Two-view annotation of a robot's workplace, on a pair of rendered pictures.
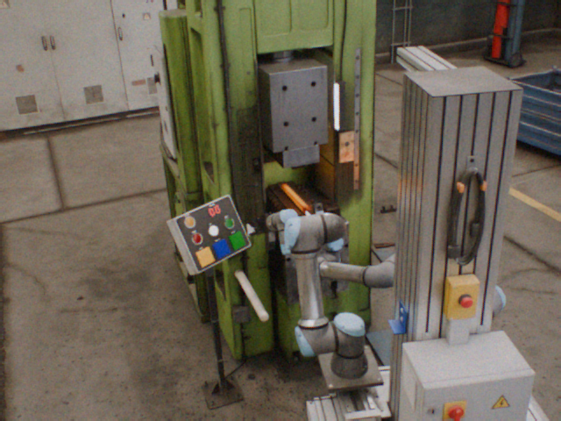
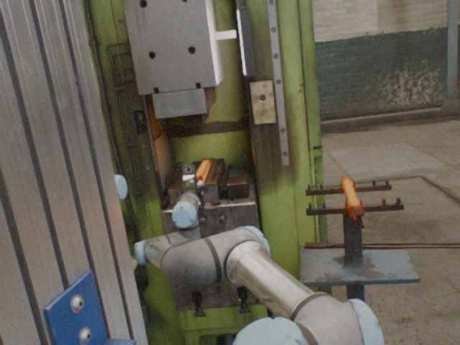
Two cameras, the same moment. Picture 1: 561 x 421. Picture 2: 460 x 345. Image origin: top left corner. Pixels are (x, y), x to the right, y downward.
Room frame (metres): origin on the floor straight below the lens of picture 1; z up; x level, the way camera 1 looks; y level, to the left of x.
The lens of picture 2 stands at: (1.39, -0.96, 1.48)
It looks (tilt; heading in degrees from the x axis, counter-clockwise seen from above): 16 degrees down; 23
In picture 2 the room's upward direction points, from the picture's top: 7 degrees counter-clockwise
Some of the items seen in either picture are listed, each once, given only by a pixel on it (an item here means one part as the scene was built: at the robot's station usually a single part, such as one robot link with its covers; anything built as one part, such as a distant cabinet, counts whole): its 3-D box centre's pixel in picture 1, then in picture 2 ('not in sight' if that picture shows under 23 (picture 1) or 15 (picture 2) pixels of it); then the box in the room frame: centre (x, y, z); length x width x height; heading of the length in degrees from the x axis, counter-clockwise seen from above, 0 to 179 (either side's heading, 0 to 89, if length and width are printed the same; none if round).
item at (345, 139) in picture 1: (345, 146); (262, 103); (3.13, -0.38, 1.27); 0.09 x 0.02 x 0.17; 109
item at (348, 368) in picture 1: (349, 356); not in sight; (1.90, -0.25, 0.87); 0.15 x 0.15 x 0.10
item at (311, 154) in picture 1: (287, 143); (187, 98); (3.10, -0.06, 1.32); 0.42 x 0.20 x 0.10; 19
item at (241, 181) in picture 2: (329, 210); (238, 187); (3.02, -0.27, 0.95); 0.12 x 0.08 x 0.06; 19
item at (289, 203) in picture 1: (289, 203); (199, 178); (3.10, -0.06, 0.96); 0.42 x 0.20 x 0.09; 19
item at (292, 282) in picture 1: (299, 240); (219, 231); (3.13, -0.10, 0.69); 0.56 x 0.38 x 0.45; 19
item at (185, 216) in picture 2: (332, 239); (185, 213); (2.61, -0.25, 0.99); 0.11 x 0.08 x 0.09; 19
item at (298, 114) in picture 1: (292, 97); (188, 36); (3.12, -0.10, 1.56); 0.42 x 0.39 x 0.40; 19
